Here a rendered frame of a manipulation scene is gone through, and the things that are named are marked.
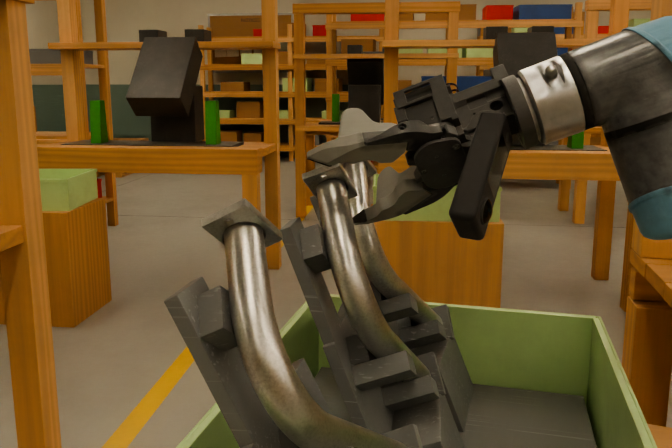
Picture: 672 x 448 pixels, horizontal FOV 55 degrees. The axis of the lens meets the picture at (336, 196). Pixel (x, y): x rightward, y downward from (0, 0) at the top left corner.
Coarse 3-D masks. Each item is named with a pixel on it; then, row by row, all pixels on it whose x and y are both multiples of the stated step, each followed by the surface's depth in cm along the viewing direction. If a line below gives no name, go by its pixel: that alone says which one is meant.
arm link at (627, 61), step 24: (648, 24) 57; (600, 48) 57; (624, 48) 56; (648, 48) 55; (576, 72) 57; (600, 72) 56; (624, 72) 56; (648, 72) 55; (600, 96) 56; (624, 96) 56; (648, 96) 56; (600, 120) 58; (624, 120) 57
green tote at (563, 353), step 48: (288, 336) 84; (480, 336) 92; (528, 336) 90; (576, 336) 89; (480, 384) 93; (528, 384) 92; (576, 384) 90; (624, 384) 69; (192, 432) 59; (624, 432) 65
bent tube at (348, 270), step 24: (336, 168) 62; (312, 192) 65; (336, 192) 62; (336, 216) 60; (336, 240) 59; (336, 264) 58; (360, 264) 59; (360, 288) 58; (360, 312) 58; (360, 336) 60; (384, 336) 60
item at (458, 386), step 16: (320, 224) 78; (416, 352) 88; (448, 352) 86; (448, 368) 83; (464, 368) 91; (448, 384) 81; (464, 384) 88; (448, 400) 80; (464, 400) 85; (464, 416) 83
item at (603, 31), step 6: (648, 18) 963; (630, 24) 981; (636, 24) 966; (480, 30) 991; (516, 30) 985; (522, 30) 984; (558, 30) 978; (564, 30) 977; (582, 30) 971; (600, 30) 974; (606, 30) 973; (480, 36) 985; (558, 36) 972; (564, 36) 971; (582, 36) 968; (600, 36) 966; (606, 36) 965; (480, 66) 993; (486, 66) 992; (492, 66) 991; (480, 72) 998; (594, 138) 1003; (600, 138) 1002; (546, 144) 1020; (552, 144) 1009; (594, 144) 1005
